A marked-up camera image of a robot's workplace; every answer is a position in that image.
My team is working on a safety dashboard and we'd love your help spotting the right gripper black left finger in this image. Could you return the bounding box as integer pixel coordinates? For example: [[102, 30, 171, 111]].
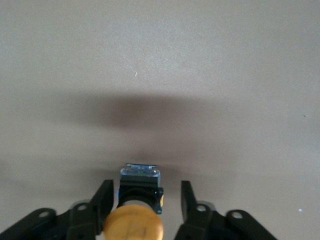
[[0, 179, 116, 240]]

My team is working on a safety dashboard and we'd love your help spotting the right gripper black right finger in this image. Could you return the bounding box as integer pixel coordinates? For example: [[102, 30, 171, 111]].
[[173, 180, 278, 240]]

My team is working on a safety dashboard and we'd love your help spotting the yellow mushroom push button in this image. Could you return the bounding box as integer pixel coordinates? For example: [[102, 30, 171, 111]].
[[103, 163, 165, 240]]

